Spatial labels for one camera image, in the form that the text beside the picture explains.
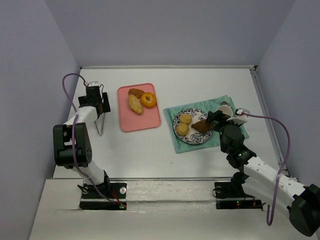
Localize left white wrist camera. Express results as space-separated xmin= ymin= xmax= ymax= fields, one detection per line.
xmin=86 ymin=81 xmax=100 ymax=87

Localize white cup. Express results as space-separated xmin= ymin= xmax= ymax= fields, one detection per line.
xmin=216 ymin=105 xmax=234 ymax=117

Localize orange glazed donut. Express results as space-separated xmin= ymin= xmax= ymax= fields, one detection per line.
xmin=140 ymin=92 xmax=157 ymax=109

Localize brown croissant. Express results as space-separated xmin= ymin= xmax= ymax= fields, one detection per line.
xmin=191 ymin=119 xmax=214 ymax=134

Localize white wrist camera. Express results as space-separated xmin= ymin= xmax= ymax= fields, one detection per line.
xmin=227 ymin=108 xmax=250 ymax=126
xmin=86 ymin=81 xmax=100 ymax=87

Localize dark brown bread roll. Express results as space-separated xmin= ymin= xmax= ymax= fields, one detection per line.
xmin=128 ymin=88 xmax=145 ymax=99

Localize metal tongs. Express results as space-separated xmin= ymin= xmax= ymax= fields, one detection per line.
xmin=94 ymin=83 xmax=106 ymax=137

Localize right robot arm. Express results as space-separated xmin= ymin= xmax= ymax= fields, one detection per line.
xmin=205 ymin=108 xmax=320 ymax=237

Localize green cloth mat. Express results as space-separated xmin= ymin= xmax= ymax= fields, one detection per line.
xmin=163 ymin=95 xmax=236 ymax=154

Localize round yellow bun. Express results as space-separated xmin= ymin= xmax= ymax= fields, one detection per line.
xmin=175 ymin=122 xmax=189 ymax=136
xmin=179 ymin=113 xmax=193 ymax=125

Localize round yellow bun back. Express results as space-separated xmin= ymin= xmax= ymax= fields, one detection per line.
xmin=179 ymin=113 xmax=193 ymax=125

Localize round yellow bun front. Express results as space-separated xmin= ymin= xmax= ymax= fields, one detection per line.
xmin=175 ymin=122 xmax=189 ymax=136

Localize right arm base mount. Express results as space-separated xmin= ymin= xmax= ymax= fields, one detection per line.
xmin=211 ymin=172 xmax=266 ymax=210

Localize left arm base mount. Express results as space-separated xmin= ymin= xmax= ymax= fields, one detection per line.
xmin=77 ymin=181 xmax=127 ymax=211

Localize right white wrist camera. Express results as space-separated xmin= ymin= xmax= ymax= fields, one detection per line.
xmin=227 ymin=108 xmax=250 ymax=126

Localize oval long bread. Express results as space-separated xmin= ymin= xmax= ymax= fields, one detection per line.
xmin=128 ymin=95 xmax=144 ymax=115

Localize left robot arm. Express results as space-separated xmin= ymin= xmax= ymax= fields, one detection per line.
xmin=53 ymin=84 xmax=111 ymax=194

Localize blue floral plate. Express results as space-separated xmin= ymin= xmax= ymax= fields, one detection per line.
xmin=172 ymin=108 xmax=214 ymax=145

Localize pink tray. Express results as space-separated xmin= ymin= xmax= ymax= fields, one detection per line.
xmin=117 ymin=83 xmax=161 ymax=132

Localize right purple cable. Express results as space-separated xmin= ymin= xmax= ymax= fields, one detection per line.
xmin=243 ymin=112 xmax=291 ymax=226

